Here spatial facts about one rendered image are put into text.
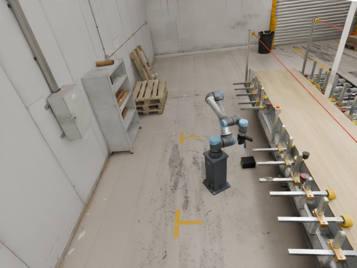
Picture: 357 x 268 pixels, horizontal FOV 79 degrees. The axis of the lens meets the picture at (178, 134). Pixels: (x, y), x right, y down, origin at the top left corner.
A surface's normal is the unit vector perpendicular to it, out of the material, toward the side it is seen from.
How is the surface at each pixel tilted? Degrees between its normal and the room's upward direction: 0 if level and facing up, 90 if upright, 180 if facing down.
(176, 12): 90
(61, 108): 90
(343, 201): 0
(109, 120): 90
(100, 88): 90
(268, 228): 0
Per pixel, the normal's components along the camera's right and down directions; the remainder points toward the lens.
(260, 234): -0.12, -0.81
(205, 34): -0.04, 0.58
